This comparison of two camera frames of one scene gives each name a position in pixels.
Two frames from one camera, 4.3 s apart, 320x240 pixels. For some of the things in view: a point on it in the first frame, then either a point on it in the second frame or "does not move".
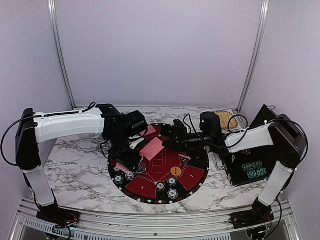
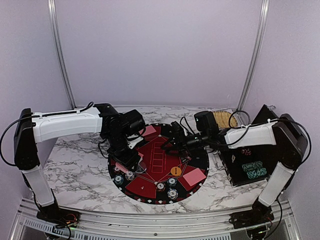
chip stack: x=160 y=187 does not move
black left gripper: x=129 y=161 does not move
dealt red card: x=150 y=130 does not move
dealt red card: x=152 y=148 → x=194 y=177
